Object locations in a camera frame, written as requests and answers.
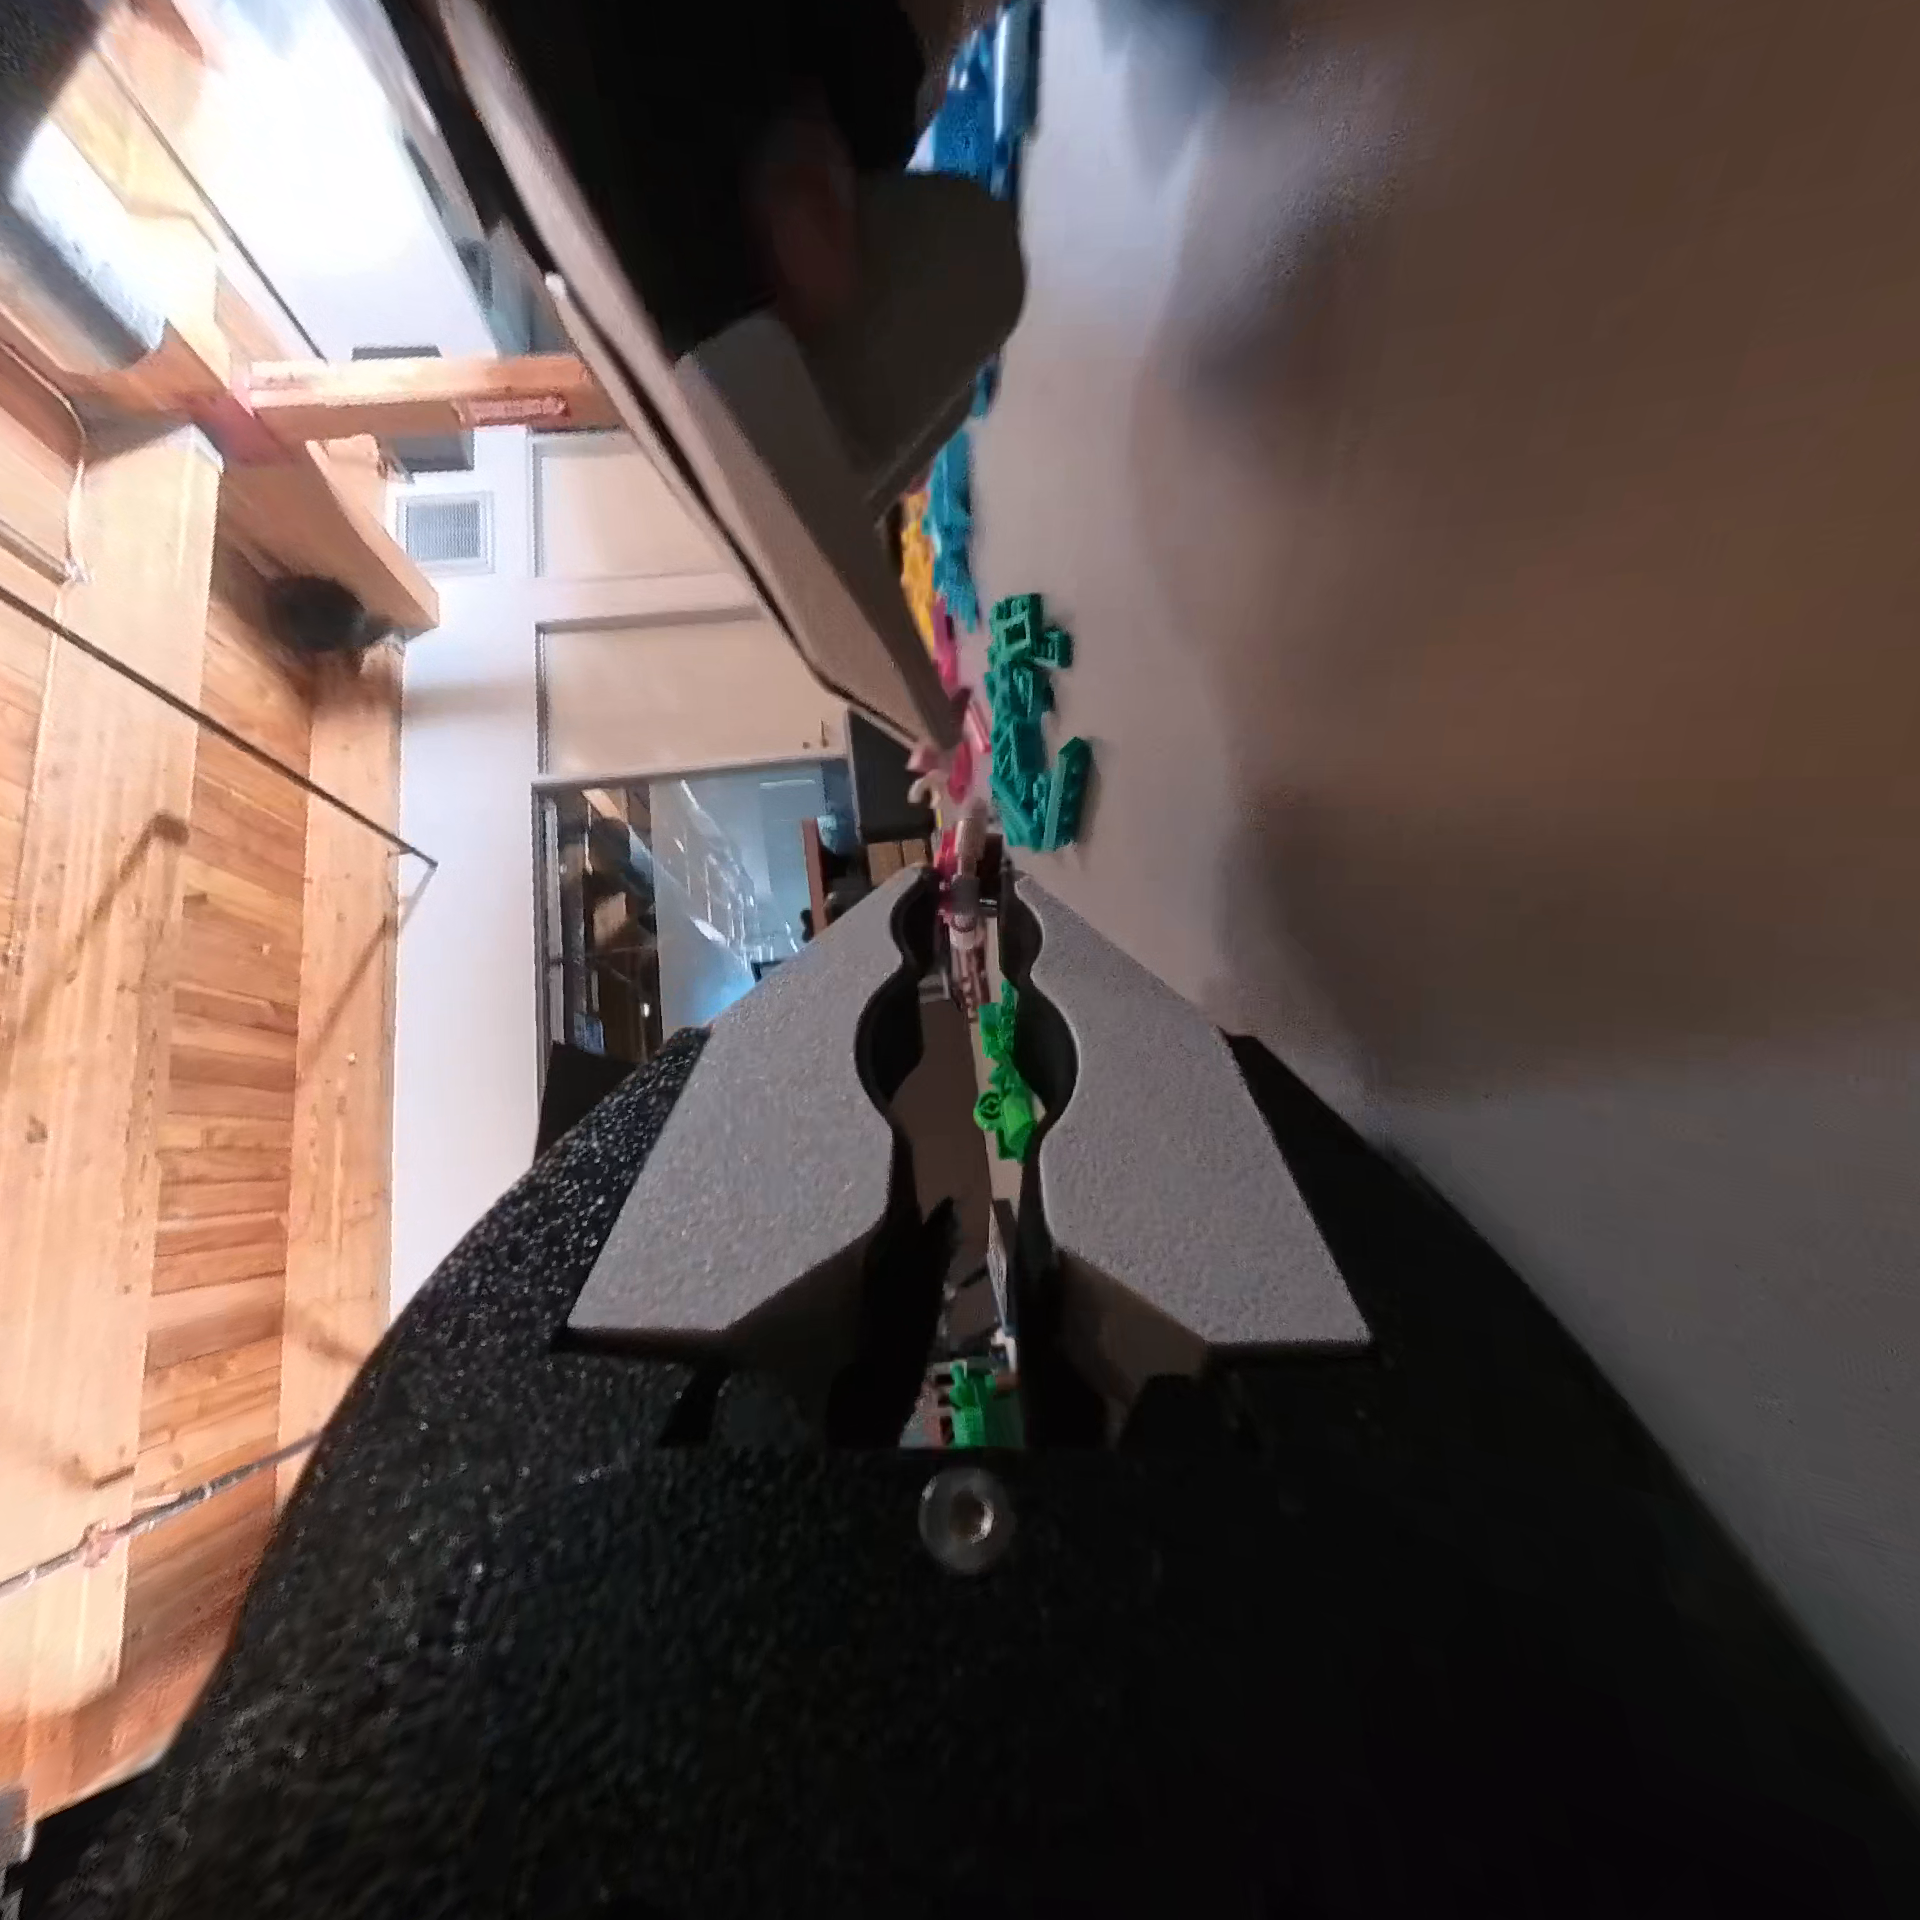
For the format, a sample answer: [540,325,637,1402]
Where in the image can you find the pile of green lego pieces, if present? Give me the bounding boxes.
[972,989,1047,1165]

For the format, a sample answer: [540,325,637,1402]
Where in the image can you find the pink white lego flower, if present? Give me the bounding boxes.
[907,809,1004,1021]

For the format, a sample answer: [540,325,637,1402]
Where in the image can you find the pile of cyan lego pieces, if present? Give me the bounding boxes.
[919,381,991,602]

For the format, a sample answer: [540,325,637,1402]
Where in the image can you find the pile of pink lego pieces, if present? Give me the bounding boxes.
[931,599,991,783]

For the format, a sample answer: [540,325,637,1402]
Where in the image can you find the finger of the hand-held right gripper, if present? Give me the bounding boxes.
[544,269,940,751]
[679,168,1030,753]

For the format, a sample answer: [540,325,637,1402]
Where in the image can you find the white wall vent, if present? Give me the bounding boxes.
[395,487,498,580]

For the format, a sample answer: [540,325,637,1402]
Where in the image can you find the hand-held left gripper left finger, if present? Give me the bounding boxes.
[567,865,963,1448]

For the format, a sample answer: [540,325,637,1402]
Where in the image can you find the black dome fixture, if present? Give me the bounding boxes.
[269,576,410,663]

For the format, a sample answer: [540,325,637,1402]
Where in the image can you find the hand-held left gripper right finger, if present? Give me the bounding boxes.
[989,872,1373,1448]

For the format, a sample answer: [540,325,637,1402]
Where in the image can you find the green lego leaf build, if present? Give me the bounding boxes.
[920,1358,1023,1452]

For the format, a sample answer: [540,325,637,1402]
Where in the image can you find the pile of teal lego pieces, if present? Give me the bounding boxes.
[982,591,1096,850]

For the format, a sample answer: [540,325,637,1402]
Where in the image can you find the pile of blue lego pieces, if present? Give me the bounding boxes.
[911,0,1047,175]

